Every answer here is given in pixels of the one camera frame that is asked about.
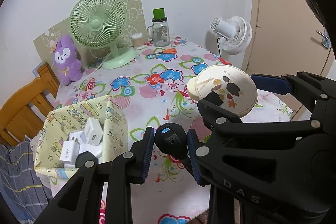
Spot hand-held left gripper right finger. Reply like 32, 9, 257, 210
187, 129, 247, 224

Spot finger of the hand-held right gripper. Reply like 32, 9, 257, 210
251, 71, 336, 109
196, 99, 328, 174

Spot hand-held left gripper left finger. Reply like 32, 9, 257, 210
33, 127, 155, 224

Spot black car key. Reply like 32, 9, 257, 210
154, 122, 193, 174

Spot yellow cartoon print storage box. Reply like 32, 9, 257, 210
34, 96, 128, 185

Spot white charger with port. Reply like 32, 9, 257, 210
84, 118, 104, 146

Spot white labelled charger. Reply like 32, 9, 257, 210
60, 130, 86, 167

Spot white clip fan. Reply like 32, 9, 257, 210
206, 16, 252, 55

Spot floral tablecloth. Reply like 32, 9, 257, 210
49, 35, 294, 224

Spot beige door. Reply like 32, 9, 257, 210
240, 0, 336, 80

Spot cotton swab container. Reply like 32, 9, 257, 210
131, 32, 144, 50

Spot glass jar mug green lid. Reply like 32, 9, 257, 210
147, 7, 170, 47

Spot purple plush toy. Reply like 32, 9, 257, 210
52, 34, 82, 86

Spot grey plaid bedding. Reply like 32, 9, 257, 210
0, 141, 53, 216

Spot wooden bed headboard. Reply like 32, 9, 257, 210
0, 61, 61, 147

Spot blue patterned card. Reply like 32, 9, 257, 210
31, 63, 46, 75

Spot green desk fan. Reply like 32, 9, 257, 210
70, 0, 137, 69

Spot beige patterned board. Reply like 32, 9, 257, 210
33, 0, 147, 67

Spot metal door handle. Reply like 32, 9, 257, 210
316, 30, 331, 49

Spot orange handled scissors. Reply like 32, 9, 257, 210
147, 48, 177, 58

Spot white fan cable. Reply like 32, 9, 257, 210
80, 52, 112, 81

